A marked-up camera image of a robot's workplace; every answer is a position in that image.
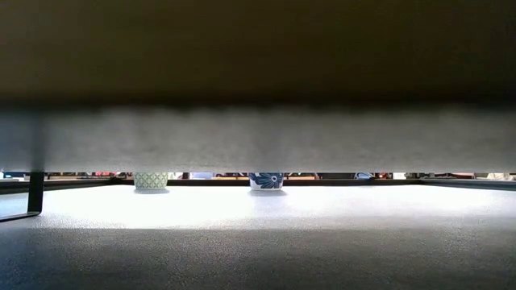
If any blue flower pattern mug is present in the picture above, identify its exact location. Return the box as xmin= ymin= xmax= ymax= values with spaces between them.
xmin=248 ymin=172 xmax=285 ymax=192

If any green lattice pattern mug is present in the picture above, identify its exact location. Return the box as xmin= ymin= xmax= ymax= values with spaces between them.
xmin=133 ymin=172 xmax=169 ymax=191

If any black metal table frame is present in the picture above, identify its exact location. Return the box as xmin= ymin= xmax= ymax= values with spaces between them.
xmin=0 ymin=176 xmax=516 ymax=193

